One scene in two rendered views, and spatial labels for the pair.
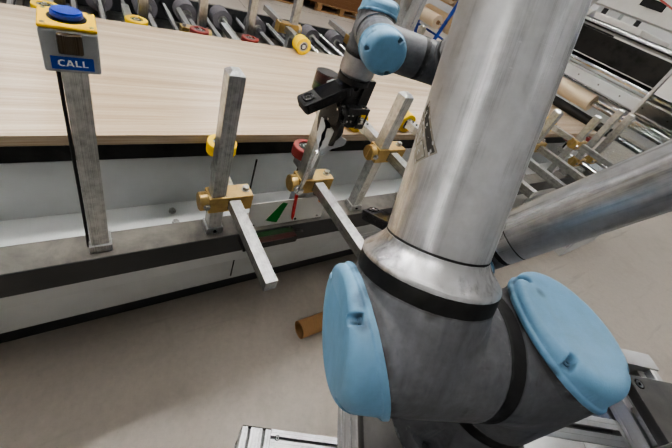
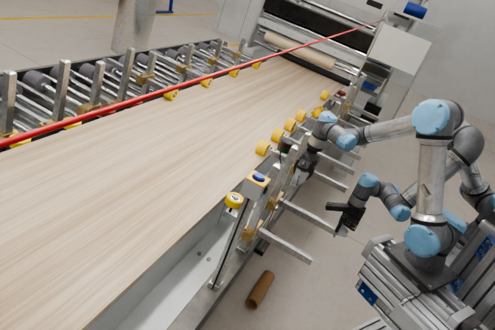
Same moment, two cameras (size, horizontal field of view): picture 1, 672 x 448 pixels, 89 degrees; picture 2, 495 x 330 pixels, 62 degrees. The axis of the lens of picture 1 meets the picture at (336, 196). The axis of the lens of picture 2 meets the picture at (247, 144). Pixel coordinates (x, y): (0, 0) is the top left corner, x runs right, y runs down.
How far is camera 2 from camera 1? 1.33 m
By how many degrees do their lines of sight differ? 28
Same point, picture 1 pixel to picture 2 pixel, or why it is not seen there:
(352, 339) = (432, 238)
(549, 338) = (454, 222)
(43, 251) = (199, 301)
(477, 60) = (434, 176)
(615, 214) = not seen: hidden behind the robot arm
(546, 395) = (456, 234)
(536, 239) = not seen: hidden behind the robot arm
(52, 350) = not seen: outside the picture
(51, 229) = (164, 295)
